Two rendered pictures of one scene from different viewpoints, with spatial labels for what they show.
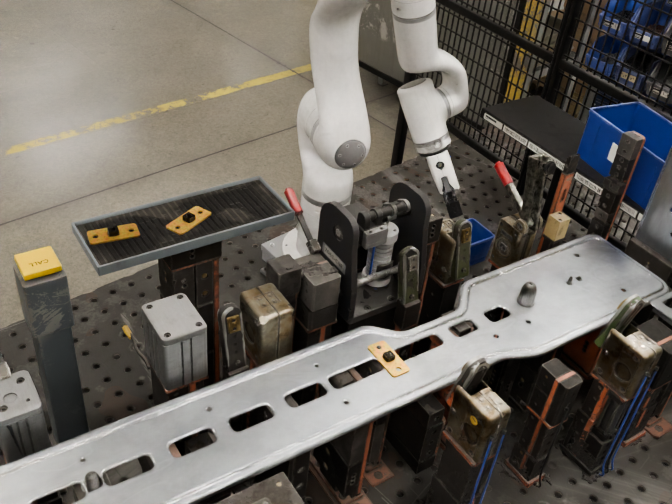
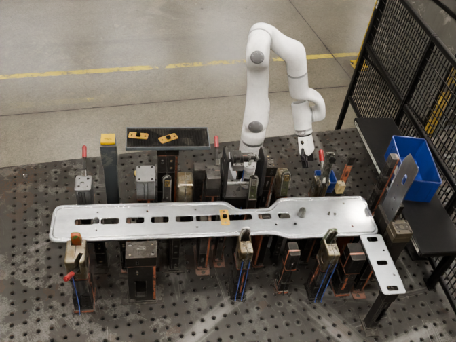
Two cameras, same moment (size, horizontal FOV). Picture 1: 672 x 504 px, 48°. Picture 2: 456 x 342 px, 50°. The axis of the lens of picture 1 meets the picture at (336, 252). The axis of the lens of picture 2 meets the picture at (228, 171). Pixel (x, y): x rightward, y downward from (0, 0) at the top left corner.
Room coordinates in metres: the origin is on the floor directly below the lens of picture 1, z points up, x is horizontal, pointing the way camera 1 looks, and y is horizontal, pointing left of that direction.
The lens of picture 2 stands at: (-0.29, -0.65, 2.59)
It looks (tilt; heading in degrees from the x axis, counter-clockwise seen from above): 44 degrees down; 24
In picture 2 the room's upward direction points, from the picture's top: 8 degrees clockwise
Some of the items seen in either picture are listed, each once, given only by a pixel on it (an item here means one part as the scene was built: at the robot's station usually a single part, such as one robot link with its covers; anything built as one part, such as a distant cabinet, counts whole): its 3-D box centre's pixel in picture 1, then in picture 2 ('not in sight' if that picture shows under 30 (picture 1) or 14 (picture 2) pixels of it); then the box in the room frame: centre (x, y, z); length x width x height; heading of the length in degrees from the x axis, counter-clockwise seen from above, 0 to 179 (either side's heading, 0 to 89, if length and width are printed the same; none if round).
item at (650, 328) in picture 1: (638, 383); (347, 269); (1.13, -0.66, 0.84); 0.11 x 0.10 x 0.28; 37
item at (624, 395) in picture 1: (607, 402); (321, 271); (1.03, -0.56, 0.87); 0.12 x 0.09 x 0.35; 37
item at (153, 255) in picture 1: (186, 221); (167, 138); (1.08, 0.27, 1.16); 0.37 x 0.14 x 0.02; 127
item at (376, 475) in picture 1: (373, 411); (220, 237); (0.96, -0.10, 0.84); 0.13 x 0.05 x 0.29; 37
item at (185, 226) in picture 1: (188, 218); (168, 137); (1.08, 0.27, 1.17); 0.08 x 0.04 x 0.01; 152
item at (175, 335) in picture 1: (179, 399); (146, 205); (0.89, 0.25, 0.90); 0.13 x 0.10 x 0.41; 37
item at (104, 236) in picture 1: (113, 231); (138, 134); (1.02, 0.38, 1.17); 0.08 x 0.04 x 0.01; 118
